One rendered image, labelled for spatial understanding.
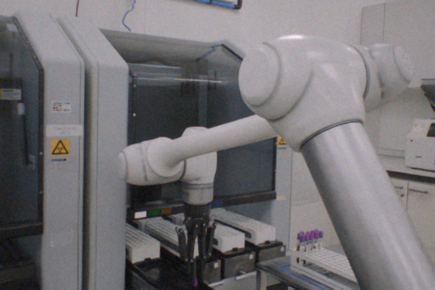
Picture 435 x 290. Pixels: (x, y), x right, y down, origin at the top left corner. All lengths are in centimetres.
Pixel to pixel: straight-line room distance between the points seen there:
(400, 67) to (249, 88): 27
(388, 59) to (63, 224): 95
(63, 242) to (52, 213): 9
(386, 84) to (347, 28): 311
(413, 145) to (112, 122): 247
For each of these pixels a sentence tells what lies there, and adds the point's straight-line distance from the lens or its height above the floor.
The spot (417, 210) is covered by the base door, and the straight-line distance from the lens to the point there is 340.
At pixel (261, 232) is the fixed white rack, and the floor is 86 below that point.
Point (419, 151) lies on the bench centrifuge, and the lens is 335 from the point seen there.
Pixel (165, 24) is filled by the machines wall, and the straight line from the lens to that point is 270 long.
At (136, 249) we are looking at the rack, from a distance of 144.
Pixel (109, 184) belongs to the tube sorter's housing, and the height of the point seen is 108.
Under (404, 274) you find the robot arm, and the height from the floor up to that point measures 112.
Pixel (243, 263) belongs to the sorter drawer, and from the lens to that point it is 157.
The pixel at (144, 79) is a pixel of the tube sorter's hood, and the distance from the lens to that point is 135.
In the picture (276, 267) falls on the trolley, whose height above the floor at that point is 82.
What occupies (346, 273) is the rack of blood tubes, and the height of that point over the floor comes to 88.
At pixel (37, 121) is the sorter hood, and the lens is 124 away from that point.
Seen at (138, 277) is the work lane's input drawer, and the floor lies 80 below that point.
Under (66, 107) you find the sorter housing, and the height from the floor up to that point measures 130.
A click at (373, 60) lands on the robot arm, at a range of 78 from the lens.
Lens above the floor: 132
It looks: 3 degrees down
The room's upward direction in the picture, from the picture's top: 2 degrees clockwise
